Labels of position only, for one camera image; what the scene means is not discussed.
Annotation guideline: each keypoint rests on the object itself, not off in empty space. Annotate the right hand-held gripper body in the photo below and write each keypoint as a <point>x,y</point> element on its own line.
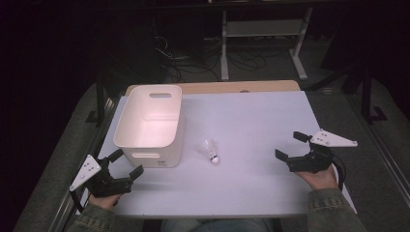
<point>312,162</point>

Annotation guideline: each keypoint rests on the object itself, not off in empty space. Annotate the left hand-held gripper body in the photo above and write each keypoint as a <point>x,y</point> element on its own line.
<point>106,185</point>

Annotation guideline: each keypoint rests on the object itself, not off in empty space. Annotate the white plastic basket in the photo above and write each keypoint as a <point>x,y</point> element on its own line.
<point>151,129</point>

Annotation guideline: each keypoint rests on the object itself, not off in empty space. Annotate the white shuttlecock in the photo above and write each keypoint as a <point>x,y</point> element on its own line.
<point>210,151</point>

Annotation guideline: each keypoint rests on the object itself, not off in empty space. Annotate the person's left hand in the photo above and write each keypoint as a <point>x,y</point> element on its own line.
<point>103,201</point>

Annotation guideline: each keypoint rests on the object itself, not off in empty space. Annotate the person's right hand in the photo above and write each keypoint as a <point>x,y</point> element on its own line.
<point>320,181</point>

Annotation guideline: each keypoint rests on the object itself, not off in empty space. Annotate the black metal stand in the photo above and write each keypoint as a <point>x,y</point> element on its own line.
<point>366,96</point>
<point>100,100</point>

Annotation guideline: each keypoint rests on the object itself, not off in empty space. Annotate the metal rail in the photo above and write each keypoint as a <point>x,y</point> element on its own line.
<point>383,161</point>
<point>80,180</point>

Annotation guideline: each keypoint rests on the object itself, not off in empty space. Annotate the white metal desk frame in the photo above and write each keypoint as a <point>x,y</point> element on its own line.
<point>262,28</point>

